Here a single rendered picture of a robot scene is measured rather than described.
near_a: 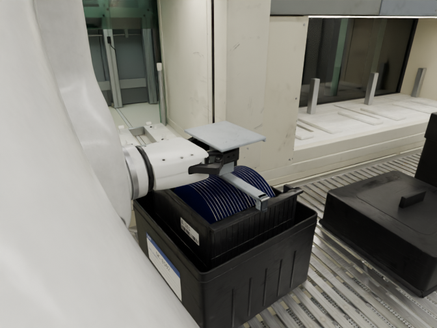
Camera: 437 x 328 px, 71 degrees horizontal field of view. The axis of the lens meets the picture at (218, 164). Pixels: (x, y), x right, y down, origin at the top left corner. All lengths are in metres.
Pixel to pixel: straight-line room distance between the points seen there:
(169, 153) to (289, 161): 0.64
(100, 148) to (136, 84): 1.35
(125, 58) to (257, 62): 0.97
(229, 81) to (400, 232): 0.52
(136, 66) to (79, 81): 1.32
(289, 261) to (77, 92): 0.47
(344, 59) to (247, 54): 1.03
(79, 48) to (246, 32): 0.50
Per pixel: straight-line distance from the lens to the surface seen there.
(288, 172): 1.09
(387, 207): 0.85
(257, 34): 0.82
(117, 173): 0.35
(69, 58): 0.37
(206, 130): 0.57
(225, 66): 0.79
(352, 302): 0.72
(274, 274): 0.62
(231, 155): 0.53
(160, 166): 0.46
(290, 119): 1.00
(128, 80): 1.67
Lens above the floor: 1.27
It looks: 25 degrees down
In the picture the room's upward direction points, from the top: straight up
